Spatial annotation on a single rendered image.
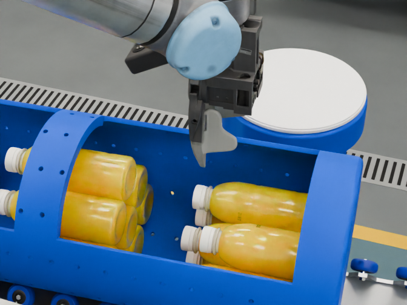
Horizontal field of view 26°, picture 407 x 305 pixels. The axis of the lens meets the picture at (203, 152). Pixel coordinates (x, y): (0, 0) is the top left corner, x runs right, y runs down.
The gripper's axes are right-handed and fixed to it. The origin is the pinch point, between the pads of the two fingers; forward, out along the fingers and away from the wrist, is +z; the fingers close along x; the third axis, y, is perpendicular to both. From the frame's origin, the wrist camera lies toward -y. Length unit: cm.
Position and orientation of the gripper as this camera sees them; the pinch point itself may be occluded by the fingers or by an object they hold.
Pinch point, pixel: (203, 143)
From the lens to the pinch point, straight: 118.6
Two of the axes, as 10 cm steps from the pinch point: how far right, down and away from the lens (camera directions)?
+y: 9.7, 1.5, -2.0
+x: 2.5, -6.3, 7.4
